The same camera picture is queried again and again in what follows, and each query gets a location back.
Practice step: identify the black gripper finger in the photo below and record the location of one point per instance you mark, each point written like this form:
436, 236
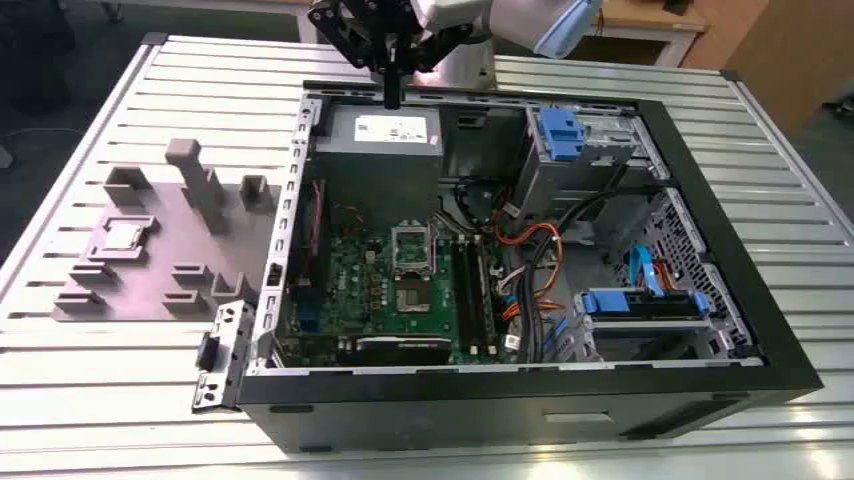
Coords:
333, 30
434, 52

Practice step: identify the silver green CPU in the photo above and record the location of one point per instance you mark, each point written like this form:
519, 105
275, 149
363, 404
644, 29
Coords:
121, 236

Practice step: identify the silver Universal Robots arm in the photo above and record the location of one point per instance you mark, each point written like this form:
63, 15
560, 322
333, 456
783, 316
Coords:
467, 70

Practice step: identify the CPU socket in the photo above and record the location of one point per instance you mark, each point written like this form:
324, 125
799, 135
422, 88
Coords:
415, 296

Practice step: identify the blue plastic drive latch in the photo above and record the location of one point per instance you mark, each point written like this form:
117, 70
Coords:
563, 132

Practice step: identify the grey power supply unit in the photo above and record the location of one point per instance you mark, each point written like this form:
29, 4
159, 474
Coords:
373, 185

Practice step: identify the wooden desk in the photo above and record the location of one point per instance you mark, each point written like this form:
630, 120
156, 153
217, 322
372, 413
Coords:
654, 22

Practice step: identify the grey metal drive cage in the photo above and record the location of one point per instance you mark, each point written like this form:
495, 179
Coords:
600, 170

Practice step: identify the black RAM slot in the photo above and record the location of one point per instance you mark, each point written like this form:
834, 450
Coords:
466, 295
458, 295
475, 295

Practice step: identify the grey plastic parts rack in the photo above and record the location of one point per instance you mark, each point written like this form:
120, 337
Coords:
167, 240

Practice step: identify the green Dell motherboard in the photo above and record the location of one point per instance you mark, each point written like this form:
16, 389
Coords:
353, 295

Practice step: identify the wooden cabinet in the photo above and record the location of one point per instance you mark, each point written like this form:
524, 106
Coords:
780, 60

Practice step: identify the hard disk in blue carrier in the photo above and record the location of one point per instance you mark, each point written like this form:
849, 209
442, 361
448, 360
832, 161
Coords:
610, 302

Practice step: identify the black graphics card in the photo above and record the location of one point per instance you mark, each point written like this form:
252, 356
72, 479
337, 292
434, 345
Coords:
400, 347

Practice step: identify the grey metal disk bay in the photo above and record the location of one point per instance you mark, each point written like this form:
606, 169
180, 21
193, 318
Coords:
707, 340

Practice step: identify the black open PC case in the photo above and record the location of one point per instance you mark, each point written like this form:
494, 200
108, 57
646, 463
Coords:
467, 415

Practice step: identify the grey metal slot bracket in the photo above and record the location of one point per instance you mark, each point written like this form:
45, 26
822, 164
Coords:
233, 325

